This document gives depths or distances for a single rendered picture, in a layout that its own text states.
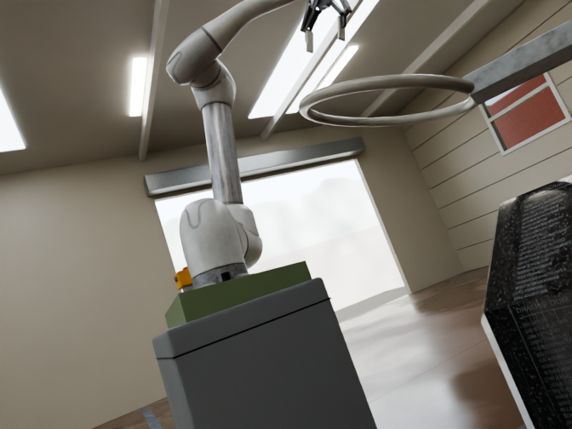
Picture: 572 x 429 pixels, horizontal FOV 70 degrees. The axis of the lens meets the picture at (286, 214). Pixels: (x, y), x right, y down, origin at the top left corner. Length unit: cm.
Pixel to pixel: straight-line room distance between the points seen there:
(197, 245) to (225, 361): 33
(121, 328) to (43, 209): 222
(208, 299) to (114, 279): 614
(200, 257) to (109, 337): 591
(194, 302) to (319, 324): 30
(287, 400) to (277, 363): 8
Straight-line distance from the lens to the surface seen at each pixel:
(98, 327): 700
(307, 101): 110
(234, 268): 111
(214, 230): 112
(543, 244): 112
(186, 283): 212
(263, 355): 98
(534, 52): 111
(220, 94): 150
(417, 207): 970
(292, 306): 101
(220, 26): 144
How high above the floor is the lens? 78
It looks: 11 degrees up
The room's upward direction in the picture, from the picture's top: 20 degrees counter-clockwise
